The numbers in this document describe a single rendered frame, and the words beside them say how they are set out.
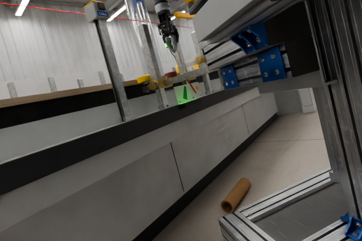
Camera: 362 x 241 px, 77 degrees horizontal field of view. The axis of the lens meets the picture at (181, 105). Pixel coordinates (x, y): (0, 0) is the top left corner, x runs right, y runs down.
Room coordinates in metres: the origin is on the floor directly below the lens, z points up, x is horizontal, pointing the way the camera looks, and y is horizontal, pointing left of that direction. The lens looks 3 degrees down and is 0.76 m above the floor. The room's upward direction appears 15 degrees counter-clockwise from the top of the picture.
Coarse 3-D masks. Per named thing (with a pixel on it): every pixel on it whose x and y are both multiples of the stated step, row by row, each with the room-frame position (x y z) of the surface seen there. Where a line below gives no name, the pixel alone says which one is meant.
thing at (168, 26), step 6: (162, 12) 1.18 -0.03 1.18; (168, 12) 1.21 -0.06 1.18; (162, 18) 1.18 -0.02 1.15; (168, 18) 1.23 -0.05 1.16; (162, 24) 1.19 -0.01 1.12; (168, 24) 1.18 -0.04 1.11; (162, 30) 1.21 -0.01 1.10; (168, 30) 1.18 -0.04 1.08; (174, 30) 1.23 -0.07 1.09; (168, 36) 1.25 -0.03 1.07
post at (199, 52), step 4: (192, 32) 1.60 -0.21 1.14; (192, 36) 1.60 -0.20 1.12; (196, 36) 1.59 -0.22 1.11; (196, 40) 1.59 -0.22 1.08; (196, 44) 1.59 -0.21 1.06; (196, 48) 1.60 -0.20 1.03; (196, 52) 1.60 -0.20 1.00; (200, 52) 1.59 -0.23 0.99; (200, 64) 1.60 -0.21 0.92; (204, 64) 1.60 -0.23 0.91; (204, 76) 1.59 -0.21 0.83; (208, 76) 1.61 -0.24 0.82; (204, 80) 1.60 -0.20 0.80; (208, 80) 1.60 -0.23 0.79; (204, 84) 1.60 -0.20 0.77; (208, 84) 1.59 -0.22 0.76; (208, 88) 1.59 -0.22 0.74
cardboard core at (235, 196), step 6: (240, 180) 1.52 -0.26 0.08; (246, 180) 1.51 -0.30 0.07; (234, 186) 1.47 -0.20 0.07; (240, 186) 1.44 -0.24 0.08; (246, 186) 1.47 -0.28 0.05; (234, 192) 1.38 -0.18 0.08; (240, 192) 1.40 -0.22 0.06; (246, 192) 1.46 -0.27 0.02; (228, 198) 1.33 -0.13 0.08; (234, 198) 1.33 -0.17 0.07; (240, 198) 1.37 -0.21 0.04; (222, 204) 1.33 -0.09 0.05; (228, 204) 1.37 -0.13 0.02; (234, 204) 1.30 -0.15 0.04; (228, 210) 1.32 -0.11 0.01
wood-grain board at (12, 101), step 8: (136, 80) 1.33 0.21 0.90; (80, 88) 1.06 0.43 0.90; (88, 88) 1.09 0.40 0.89; (96, 88) 1.12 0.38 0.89; (104, 88) 1.15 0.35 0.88; (112, 88) 1.19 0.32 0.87; (24, 96) 0.88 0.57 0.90; (32, 96) 0.90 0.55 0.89; (40, 96) 0.92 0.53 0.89; (48, 96) 0.94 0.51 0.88; (56, 96) 0.97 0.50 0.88; (64, 96) 0.99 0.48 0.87; (0, 104) 0.81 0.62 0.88; (8, 104) 0.83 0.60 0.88; (16, 104) 0.85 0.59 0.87
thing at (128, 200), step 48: (96, 96) 1.14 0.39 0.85; (144, 96) 1.40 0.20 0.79; (0, 144) 0.81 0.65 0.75; (48, 144) 0.93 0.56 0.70; (192, 144) 1.66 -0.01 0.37; (240, 144) 2.33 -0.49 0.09; (96, 192) 1.04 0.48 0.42; (144, 192) 1.24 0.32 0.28; (192, 192) 1.59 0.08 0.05; (0, 240) 0.75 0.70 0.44; (48, 240) 0.85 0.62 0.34; (96, 240) 0.99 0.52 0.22; (144, 240) 1.20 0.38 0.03
